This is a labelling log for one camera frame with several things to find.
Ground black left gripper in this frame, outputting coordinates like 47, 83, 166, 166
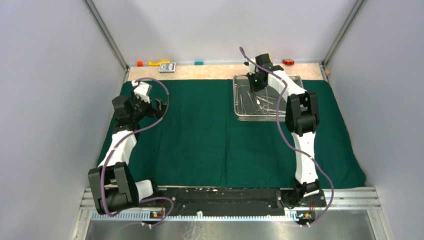
130, 88, 168, 121

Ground metal mesh instrument tray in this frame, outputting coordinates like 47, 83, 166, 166
232, 74, 304, 122

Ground dark green surgical drape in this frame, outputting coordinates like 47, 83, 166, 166
96, 78, 367, 190

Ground steel tweezers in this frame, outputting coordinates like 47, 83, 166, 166
247, 92, 274, 111

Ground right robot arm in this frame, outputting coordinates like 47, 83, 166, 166
244, 53, 320, 206

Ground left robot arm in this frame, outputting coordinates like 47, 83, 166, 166
88, 93, 168, 216

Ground surgical scissors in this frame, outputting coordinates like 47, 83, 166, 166
260, 105, 286, 115

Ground red toy block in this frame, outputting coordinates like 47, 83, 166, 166
282, 58, 295, 66

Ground playing card box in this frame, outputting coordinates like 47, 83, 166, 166
159, 62, 176, 73

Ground yellow toy piece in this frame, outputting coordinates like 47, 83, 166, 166
148, 60, 170, 67

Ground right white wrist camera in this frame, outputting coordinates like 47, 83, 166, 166
244, 58, 258, 75

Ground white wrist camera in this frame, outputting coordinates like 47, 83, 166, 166
131, 80, 152, 104
244, 58, 258, 75

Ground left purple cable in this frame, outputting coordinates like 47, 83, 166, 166
99, 77, 174, 229

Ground purple cable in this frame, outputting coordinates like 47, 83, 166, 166
239, 46, 335, 228
99, 77, 174, 229

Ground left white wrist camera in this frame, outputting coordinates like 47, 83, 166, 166
131, 80, 152, 104

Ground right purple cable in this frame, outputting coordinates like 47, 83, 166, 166
239, 46, 335, 228

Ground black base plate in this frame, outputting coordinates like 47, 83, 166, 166
130, 187, 328, 217

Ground aluminium frame rail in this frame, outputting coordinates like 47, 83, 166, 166
79, 187, 382, 210

